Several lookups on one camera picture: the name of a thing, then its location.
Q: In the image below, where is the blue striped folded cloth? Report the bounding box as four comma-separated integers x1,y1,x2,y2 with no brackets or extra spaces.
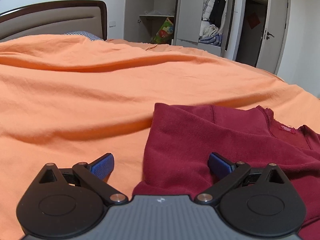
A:
199,34,223,47

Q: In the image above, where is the pile of white clothes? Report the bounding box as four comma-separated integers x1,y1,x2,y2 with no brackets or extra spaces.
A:
199,21,219,39

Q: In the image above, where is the white wall socket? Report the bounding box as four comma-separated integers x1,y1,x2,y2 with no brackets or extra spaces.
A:
109,21,116,28

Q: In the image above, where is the dark red long-sleeve sweater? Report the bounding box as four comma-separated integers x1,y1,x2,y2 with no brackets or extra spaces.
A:
133,103,319,239

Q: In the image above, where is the colourful green red bag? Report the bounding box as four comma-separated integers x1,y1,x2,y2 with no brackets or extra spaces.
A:
151,17,174,44

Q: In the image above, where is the blue checkered pillow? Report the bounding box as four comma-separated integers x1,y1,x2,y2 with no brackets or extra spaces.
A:
66,31,103,41

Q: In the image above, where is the dark hanging garment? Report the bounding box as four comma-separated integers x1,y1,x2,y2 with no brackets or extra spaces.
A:
209,0,226,28

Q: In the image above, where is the grey built-in wardrobe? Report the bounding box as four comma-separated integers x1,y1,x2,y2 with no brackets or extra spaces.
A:
124,0,245,60

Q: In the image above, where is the orange bed cover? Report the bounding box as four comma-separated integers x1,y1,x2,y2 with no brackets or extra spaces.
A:
1,35,319,239

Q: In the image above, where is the brown padded bed headboard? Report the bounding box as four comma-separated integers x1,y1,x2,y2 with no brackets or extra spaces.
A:
1,0,107,42

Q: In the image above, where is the grey room door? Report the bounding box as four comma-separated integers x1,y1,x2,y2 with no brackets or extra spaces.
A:
256,0,289,74

